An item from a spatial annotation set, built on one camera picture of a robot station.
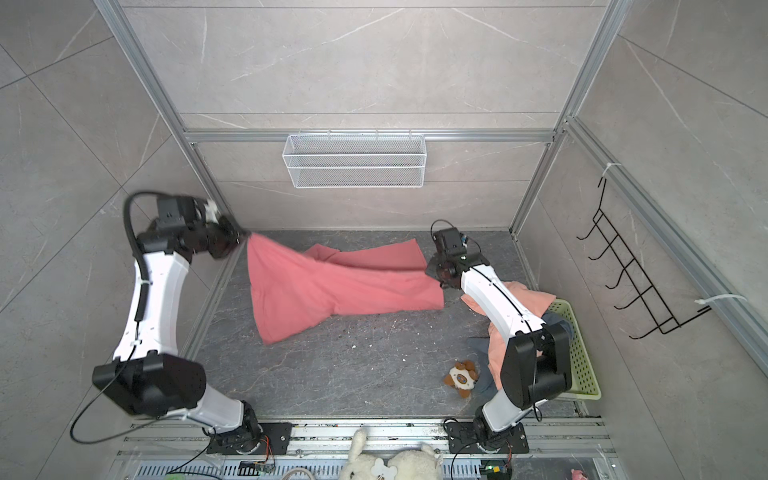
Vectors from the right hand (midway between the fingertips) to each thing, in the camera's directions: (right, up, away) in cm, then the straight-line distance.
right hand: (436, 266), depth 89 cm
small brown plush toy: (+6, -31, -8) cm, 32 cm away
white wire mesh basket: (-26, +36, +12) cm, 46 cm away
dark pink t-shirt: (-43, -6, -3) cm, 43 cm away
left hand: (-51, +11, -13) cm, 54 cm away
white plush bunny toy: (-7, -42, -26) cm, 50 cm away
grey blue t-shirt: (+12, -33, -9) cm, 36 cm away
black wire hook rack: (+41, -5, -26) cm, 49 cm away
